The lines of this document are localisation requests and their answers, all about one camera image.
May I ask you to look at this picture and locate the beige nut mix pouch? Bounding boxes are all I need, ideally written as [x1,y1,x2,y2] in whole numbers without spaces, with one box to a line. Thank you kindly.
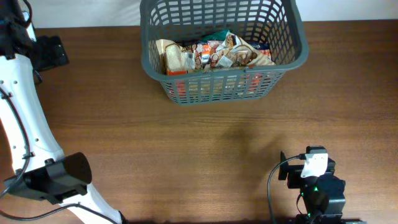
[215,31,275,68]

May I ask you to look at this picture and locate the beige rice pouch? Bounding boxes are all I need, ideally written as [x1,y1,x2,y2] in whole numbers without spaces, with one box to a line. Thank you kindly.
[155,39,202,76]

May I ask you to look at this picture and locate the red spaghetti pasta packet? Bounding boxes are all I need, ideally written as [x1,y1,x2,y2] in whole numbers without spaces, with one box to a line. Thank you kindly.
[166,70,262,96]

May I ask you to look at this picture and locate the Kleenex tissue multipack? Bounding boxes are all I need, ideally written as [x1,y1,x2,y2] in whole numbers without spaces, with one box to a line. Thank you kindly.
[198,44,216,65]

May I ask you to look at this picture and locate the green Nescafe coffee bag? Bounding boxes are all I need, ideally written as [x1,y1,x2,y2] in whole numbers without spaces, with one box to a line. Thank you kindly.
[201,30,229,41]

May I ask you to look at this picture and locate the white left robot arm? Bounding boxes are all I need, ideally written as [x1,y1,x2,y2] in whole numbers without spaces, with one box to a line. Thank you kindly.
[1,0,126,223]

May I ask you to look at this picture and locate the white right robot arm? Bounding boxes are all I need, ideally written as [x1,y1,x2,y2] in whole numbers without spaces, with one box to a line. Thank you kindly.
[278,149,346,224]

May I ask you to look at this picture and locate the grey plastic mesh basket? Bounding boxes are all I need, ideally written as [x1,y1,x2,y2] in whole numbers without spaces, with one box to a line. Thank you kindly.
[140,0,308,105]

